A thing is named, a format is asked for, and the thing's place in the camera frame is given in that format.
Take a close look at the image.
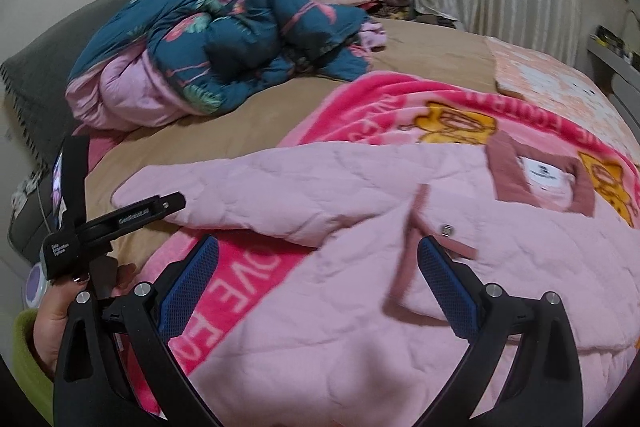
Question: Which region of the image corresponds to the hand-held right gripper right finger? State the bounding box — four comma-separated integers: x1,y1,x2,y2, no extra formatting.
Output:
417,234,586,427

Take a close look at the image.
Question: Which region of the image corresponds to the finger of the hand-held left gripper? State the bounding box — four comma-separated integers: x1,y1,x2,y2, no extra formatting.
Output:
82,192,187,254

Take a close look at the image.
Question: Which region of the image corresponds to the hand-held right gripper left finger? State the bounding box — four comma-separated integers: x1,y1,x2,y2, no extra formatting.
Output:
52,234,223,427

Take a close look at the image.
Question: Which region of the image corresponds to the pink quilted jacket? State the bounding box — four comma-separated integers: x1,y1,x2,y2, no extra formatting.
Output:
112,134,640,427

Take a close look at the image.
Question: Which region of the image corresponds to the person's left forearm green sleeve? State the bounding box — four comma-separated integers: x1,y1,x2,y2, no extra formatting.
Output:
10,309,56,413

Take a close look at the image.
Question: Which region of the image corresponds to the person's left hand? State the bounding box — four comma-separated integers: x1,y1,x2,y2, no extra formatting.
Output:
32,263,138,375

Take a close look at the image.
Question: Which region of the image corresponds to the dark pink cloth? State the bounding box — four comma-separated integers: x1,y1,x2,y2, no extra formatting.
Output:
86,132,128,172

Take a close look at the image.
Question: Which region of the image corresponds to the dark grey bedside stand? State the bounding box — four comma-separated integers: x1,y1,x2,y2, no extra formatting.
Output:
7,177,56,264

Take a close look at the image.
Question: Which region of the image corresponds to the purple round object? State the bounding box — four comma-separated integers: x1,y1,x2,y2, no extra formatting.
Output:
25,262,49,308

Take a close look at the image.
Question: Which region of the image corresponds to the grey fringed headboard cover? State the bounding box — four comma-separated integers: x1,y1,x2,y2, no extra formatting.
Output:
0,0,306,168

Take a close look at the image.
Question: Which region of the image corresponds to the bed with tan sheet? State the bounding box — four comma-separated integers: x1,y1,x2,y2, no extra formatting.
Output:
75,19,506,268

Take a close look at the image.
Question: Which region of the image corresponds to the pink printed blanket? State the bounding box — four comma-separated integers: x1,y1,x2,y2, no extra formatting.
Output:
117,72,640,413

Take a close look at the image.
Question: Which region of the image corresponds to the blue flamingo print duvet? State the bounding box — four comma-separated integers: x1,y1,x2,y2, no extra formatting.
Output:
65,0,388,132

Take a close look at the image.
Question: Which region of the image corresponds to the peach printed cloth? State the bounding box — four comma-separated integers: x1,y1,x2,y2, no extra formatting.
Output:
487,37,640,152

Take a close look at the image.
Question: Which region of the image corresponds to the light pink patterned garment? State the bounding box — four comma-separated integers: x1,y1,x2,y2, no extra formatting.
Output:
359,21,389,54

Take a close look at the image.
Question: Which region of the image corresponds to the cluster of small desk items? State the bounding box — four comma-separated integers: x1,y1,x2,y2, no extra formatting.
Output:
595,24,632,58

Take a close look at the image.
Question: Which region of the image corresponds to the white charger cable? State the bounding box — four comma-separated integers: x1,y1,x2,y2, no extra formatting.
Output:
12,169,47,214

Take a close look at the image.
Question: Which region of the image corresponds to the grey wall shelf desk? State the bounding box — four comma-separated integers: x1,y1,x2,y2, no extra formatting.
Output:
587,32,640,108

